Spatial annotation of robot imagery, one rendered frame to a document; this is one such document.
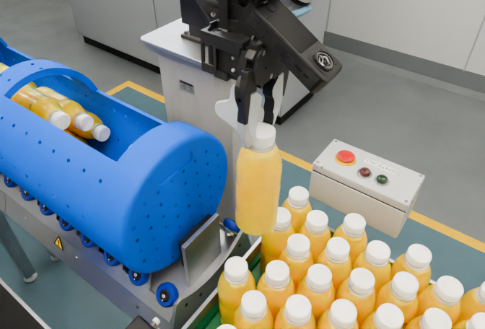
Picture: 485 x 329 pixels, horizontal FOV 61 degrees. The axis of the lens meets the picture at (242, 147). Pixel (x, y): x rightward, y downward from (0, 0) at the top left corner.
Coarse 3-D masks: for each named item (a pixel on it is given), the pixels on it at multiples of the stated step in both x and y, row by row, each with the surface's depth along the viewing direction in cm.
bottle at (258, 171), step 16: (240, 160) 56; (256, 160) 55; (272, 160) 55; (240, 176) 57; (256, 176) 56; (272, 176) 56; (240, 192) 59; (256, 192) 57; (272, 192) 58; (240, 208) 61; (256, 208) 59; (272, 208) 60; (240, 224) 63; (256, 224) 61; (272, 224) 63
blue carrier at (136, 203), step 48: (0, 48) 122; (0, 96) 82; (96, 96) 102; (0, 144) 80; (48, 144) 73; (96, 144) 106; (144, 144) 67; (192, 144) 71; (48, 192) 74; (96, 192) 67; (144, 192) 65; (192, 192) 77; (96, 240) 71; (144, 240) 70
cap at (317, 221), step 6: (318, 210) 76; (312, 216) 75; (318, 216) 75; (324, 216) 75; (312, 222) 74; (318, 222) 74; (324, 222) 74; (312, 228) 75; (318, 228) 74; (324, 228) 75
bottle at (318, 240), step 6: (306, 222) 77; (300, 228) 78; (306, 228) 76; (306, 234) 76; (312, 234) 75; (318, 234) 75; (324, 234) 76; (330, 234) 77; (312, 240) 75; (318, 240) 75; (324, 240) 76; (312, 246) 76; (318, 246) 76; (324, 246) 76; (312, 252) 76; (318, 252) 76
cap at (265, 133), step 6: (258, 126) 55; (264, 126) 55; (270, 126) 55; (258, 132) 54; (264, 132) 54; (270, 132) 54; (258, 138) 53; (264, 138) 53; (270, 138) 54; (252, 144) 54; (258, 144) 54; (264, 144) 54; (270, 144) 54
